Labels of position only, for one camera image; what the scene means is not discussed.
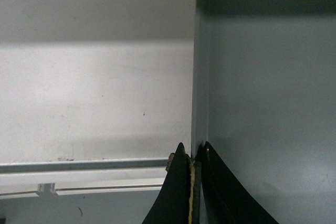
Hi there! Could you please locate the grey rectangular serving tray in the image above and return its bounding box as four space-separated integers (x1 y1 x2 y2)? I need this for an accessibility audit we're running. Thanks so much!
191 0 335 223

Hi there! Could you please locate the white metal shelf unit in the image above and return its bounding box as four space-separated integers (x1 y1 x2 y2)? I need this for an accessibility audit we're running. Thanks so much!
1 0 195 199

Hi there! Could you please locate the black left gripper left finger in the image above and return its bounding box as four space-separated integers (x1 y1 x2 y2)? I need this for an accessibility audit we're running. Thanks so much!
143 143 195 224

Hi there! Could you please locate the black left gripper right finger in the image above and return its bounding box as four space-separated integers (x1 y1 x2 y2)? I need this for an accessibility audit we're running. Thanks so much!
196 142 277 223

